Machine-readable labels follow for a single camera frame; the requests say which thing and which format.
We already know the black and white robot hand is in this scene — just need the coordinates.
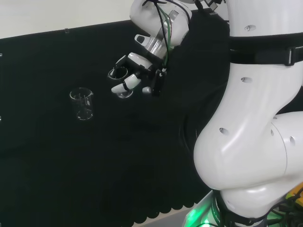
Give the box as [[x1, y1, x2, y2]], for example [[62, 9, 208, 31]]
[[110, 52, 169, 97]]

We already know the green cable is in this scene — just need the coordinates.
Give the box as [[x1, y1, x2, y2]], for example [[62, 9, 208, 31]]
[[155, 0, 172, 69]]

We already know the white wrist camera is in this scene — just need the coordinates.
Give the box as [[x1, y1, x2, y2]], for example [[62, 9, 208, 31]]
[[134, 34, 149, 47]]

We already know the black bench cloth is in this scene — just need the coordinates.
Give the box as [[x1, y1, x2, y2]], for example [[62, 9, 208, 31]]
[[0, 9, 232, 225]]

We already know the clear glass beaker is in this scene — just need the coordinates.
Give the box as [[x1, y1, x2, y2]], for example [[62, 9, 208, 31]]
[[69, 87, 94, 121]]

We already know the clear beaker with white print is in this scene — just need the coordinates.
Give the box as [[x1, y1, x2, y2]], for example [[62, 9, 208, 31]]
[[107, 67, 134, 99]]

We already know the yellow stop button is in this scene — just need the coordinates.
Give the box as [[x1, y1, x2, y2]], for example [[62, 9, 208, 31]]
[[285, 181, 303, 201]]

